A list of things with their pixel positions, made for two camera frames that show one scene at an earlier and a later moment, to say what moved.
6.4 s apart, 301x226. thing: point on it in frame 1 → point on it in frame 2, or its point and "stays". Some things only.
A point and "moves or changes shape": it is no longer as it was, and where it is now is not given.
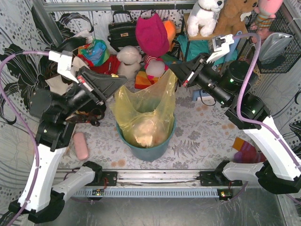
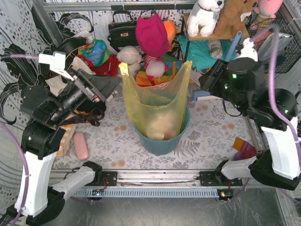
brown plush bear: [229, 20] stays
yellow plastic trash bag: [146, 116] moves or changes shape
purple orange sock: [247, 153] stays
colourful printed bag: [97, 51] stays
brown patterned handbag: [93, 117] stays
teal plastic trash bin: [153, 153] → [160, 147]
